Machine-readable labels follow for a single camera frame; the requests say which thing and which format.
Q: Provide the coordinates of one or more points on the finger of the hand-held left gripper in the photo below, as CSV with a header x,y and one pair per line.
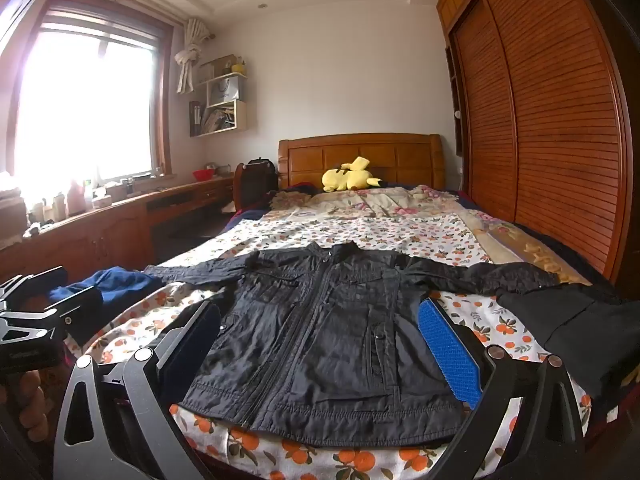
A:
x,y
80,310
35,285

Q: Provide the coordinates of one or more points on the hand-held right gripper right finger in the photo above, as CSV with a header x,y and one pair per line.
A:
x,y
450,350

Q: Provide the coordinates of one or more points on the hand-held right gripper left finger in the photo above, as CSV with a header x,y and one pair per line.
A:
x,y
192,345

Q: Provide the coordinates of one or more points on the black jacket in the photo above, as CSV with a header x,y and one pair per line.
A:
x,y
310,335

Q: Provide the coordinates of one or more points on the person's left hand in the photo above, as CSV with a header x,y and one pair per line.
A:
x,y
32,405

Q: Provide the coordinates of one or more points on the blue garment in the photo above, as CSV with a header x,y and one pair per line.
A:
x,y
125,282

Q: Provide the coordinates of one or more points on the wooden desk cabinet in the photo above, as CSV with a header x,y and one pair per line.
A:
x,y
110,230

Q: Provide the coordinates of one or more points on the pink bottle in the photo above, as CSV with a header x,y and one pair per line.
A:
x,y
76,200

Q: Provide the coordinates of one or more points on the orange print bedsheet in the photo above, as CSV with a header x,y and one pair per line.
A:
x,y
400,240

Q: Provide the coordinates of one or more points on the black garment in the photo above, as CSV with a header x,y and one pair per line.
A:
x,y
575,330

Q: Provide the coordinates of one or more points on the navy blue blanket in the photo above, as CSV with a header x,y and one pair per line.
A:
x,y
245,219

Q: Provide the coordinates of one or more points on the floral quilt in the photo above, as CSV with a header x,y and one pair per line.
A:
x,y
400,200

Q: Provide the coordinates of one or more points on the wooden chair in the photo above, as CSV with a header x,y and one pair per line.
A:
x,y
239,185

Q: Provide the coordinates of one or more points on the red bowl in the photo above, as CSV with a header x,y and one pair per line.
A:
x,y
203,175

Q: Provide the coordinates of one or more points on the wooden framed window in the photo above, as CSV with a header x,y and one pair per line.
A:
x,y
75,110

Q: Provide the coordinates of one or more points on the black backpack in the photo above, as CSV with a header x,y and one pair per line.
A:
x,y
262,177

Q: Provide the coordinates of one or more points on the wooden headboard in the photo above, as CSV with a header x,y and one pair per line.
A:
x,y
400,157

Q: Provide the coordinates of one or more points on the yellow plush toy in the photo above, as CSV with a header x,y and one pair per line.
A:
x,y
345,177

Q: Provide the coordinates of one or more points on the wooden slatted wardrobe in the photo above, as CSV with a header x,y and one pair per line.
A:
x,y
550,135

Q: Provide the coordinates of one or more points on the white paper bag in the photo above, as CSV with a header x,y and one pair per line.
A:
x,y
224,91

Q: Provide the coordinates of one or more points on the tied white curtain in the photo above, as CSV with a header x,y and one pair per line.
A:
x,y
187,65

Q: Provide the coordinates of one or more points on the white wall shelf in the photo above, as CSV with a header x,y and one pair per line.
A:
x,y
240,115

